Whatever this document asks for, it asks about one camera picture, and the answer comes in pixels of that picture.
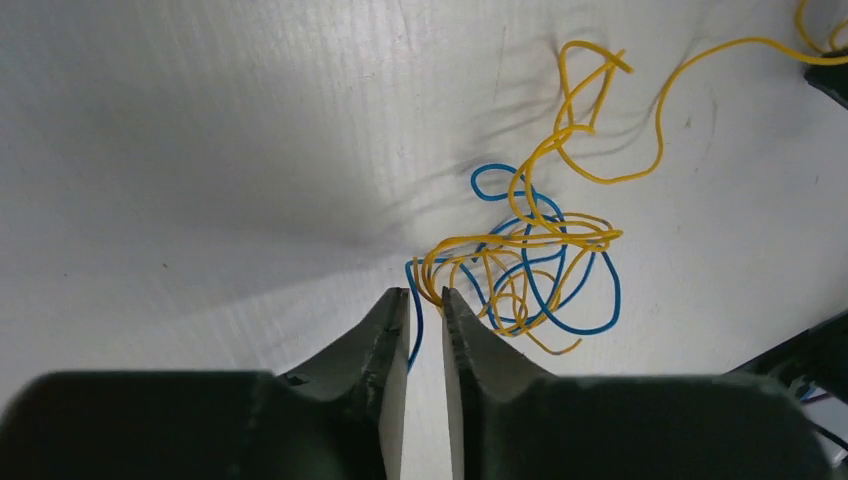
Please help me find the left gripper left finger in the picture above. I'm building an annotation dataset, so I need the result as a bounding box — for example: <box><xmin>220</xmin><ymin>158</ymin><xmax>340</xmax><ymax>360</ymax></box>
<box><xmin>1</xmin><ymin>287</ymin><xmax>410</xmax><ymax>479</ymax></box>

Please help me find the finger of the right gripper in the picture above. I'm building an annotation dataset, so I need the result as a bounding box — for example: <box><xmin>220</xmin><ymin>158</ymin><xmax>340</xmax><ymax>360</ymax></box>
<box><xmin>803</xmin><ymin>52</ymin><xmax>847</xmax><ymax>109</ymax></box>

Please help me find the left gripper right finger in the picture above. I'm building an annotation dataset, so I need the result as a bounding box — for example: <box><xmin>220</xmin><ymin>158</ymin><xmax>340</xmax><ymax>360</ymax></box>
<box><xmin>442</xmin><ymin>288</ymin><xmax>835</xmax><ymax>479</ymax></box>

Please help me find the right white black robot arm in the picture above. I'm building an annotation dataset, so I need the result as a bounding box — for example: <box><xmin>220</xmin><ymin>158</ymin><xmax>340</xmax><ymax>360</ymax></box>
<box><xmin>728</xmin><ymin>63</ymin><xmax>847</xmax><ymax>405</ymax></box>

